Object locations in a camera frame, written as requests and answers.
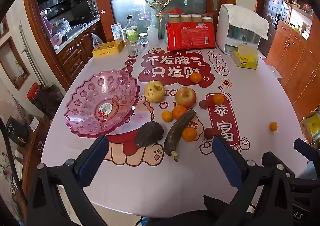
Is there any red lychee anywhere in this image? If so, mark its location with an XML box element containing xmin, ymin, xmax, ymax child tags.
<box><xmin>199</xmin><ymin>100</ymin><xmax>209</xmax><ymax>109</ymax></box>
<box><xmin>203</xmin><ymin>127</ymin><xmax>214</xmax><ymax>140</ymax></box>

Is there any overripe brown banana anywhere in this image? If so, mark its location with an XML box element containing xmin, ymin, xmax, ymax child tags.
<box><xmin>164</xmin><ymin>110</ymin><xmax>196</xmax><ymax>162</ymax></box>

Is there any red yellow apple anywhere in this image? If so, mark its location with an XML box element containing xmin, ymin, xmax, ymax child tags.
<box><xmin>175</xmin><ymin>87</ymin><xmax>197</xmax><ymax>109</ymax></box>

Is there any small orange mandarin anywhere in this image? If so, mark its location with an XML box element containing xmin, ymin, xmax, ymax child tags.
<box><xmin>161</xmin><ymin>110</ymin><xmax>174</xmax><ymax>123</ymax></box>

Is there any dark avocado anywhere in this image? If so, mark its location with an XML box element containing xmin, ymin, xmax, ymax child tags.
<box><xmin>135</xmin><ymin>121</ymin><xmax>164</xmax><ymax>147</ymax></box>

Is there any yellow pear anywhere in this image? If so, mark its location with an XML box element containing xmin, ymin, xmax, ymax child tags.
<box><xmin>144</xmin><ymin>81</ymin><xmax>165</xmax><ymax>103</ymax></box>

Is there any large orange mandarin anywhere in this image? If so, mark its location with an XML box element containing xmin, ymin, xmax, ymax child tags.
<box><xmin>172</xmin><ymin>105</ymin><xmax>188</xmax><ymax>120</ymax></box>

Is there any yellow tissue box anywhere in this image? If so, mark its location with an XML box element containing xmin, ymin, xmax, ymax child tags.
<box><xmin>232</xmin><ymin>45</ymin><xmax>259</xmax><ymax>70</ymax></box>

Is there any pink plastic fruit bowl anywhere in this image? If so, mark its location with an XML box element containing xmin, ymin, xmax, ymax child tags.
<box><xmin>65</xmin><ymin>69</ymin><xmax>140</xmax><ymax>138</ymax></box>

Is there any white appliance with cloth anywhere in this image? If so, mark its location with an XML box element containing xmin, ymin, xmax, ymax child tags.
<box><xmin>216</xmin><ymin>4</ymin><xmax>269</xmax><ymax>55</ymax></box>

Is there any red snack package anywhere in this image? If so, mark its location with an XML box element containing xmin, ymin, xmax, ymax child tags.
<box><xmin>166</xmin><ymin>22</ymin><xmax>216</xmax><ymax>51</ymax></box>

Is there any yellow tin box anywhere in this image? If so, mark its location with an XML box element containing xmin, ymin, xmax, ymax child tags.
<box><xmin>92</xmin><ymin>40</ymin><xmax>123</xmax><ymax>57</ymax></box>

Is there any clear glass cup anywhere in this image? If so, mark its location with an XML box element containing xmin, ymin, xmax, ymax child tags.
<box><xmin>126</xmin><ymin>38</ymin><xmax>142</xmax><ymax>56</ymax></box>

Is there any small glass jar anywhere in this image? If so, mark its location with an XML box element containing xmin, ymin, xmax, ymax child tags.
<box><xmin>139</xmin><ymin>32</ymin><xmax>149</xmax><ymax>47</ymax></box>

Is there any white squeeze bottle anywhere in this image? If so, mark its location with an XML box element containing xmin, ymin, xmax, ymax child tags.
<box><xmin>147</xmin><ymin>25</ymin><xmax>159</xmax><ymax>48</ymax></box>

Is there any plastic bottle green label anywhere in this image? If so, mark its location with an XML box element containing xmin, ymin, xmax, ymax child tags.
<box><xmin>125</xmin><ymin>15</ymin><xmax>139</xmax><ymax>43</ymax></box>

